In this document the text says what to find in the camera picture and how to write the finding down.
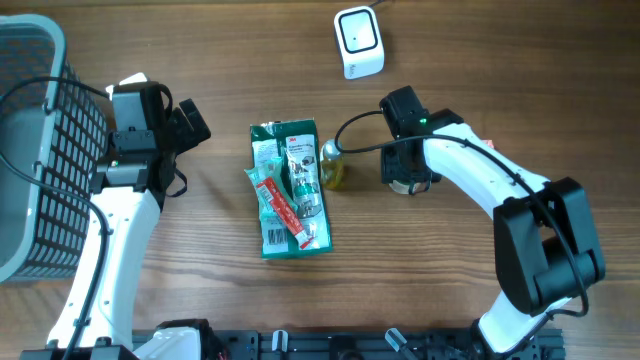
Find green lid jar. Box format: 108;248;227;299
389;180;431;196

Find yellow oil bottle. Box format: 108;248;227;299
320;139;345;190

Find teal toothbrush pack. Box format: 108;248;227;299
245;157;297;222

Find red toothpaste tube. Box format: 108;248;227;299
256;176;314;250

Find green 3M package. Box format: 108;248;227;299
250;119;333;260

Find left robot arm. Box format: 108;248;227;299
20;73;211;359

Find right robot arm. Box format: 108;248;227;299
379;86;605;359

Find white barcode scanner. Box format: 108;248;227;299
333;6;385;80

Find grey plastic shopping basket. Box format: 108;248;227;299
1;14;108;282

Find right camera cable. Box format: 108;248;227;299
333;109;591;360

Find camera cable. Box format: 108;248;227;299
333;109;591;360
0;75;112;360

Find left camera cable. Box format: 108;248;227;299
0;75;112;360

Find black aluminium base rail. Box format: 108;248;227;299
199;327;566;360

